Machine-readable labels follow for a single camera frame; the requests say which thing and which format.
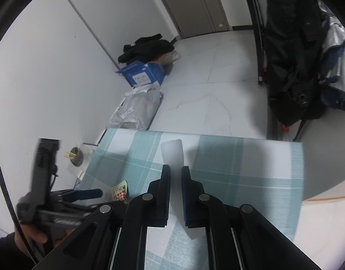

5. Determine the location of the red checked snack packet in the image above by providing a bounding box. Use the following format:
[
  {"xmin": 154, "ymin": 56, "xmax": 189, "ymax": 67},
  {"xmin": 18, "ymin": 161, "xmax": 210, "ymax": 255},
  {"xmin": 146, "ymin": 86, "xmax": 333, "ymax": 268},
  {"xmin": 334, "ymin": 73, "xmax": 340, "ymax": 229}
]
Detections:
[{"xmin": 111, "ymin": 180, "xmax": 129, "ymax": 205}]

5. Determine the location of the person's left hand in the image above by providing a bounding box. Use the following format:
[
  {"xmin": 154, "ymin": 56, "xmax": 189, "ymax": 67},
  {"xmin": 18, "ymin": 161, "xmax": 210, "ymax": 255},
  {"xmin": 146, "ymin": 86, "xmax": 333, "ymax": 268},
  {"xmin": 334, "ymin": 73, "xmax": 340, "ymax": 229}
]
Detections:
[{"xmin": 14, "ymin": 224, "xmax": 74, "ymax": 255}]

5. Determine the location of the grey cup with sticks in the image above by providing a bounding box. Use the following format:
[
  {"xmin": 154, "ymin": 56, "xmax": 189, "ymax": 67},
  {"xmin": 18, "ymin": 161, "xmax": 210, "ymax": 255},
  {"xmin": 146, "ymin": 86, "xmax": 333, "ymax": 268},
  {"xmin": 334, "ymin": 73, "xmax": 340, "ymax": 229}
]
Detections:
[{"xmin": 64, "ymin": 146, "xmax": 84, "ymax": 167}]

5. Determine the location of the teal checked tablecloth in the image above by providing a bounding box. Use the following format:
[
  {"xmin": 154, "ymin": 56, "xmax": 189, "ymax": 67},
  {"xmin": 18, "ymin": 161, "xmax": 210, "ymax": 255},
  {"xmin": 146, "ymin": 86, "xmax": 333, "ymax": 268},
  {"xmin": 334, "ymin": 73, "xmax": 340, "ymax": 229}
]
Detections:
[{"xmin": 74, "ymin": 127, "xmax": 306, "ymax": 270}]

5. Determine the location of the grey plastic mailer bag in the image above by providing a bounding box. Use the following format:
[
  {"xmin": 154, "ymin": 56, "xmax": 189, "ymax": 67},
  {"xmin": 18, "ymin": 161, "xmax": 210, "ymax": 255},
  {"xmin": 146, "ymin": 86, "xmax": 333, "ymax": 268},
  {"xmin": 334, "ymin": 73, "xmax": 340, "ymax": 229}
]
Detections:
[{"xmin": 108, "ymin": 84, "xmax": 163, "ymax": 131}]

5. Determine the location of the blue cardboard box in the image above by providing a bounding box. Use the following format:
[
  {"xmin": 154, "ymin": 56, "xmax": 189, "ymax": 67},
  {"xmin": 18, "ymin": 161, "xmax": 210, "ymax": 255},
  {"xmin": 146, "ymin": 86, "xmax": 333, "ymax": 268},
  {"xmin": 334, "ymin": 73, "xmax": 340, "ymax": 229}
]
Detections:
[{"xmin": 116, "ymin": 61, "xmax": 166, "ymax": 87}]

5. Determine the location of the black clothes pile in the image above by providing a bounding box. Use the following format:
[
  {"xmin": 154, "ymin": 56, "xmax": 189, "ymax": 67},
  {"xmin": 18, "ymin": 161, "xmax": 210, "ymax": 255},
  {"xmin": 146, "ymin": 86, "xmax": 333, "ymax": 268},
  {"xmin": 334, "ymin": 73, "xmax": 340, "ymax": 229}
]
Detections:
[{"xmin": 118, "ymin": 34, "xmax": 174, "ymax": 65}]

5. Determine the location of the silver insulated bag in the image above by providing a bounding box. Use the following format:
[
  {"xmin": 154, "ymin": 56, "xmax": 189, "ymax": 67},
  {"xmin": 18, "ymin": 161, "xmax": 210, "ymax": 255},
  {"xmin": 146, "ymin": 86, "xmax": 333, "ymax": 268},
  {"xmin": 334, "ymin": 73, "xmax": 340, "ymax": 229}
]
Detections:
[{"xmin": 318, "ymin": 1, "xmax": 345, "ymax": 111}]

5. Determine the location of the brown door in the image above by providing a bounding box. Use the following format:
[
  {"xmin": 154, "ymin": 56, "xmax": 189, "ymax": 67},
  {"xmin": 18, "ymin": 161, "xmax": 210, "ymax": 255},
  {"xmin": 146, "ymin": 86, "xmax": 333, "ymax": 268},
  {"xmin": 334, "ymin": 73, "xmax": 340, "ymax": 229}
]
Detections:
[{"xmin": 162, "ymin": 0, "xmax": 231, "ymax": 38}]

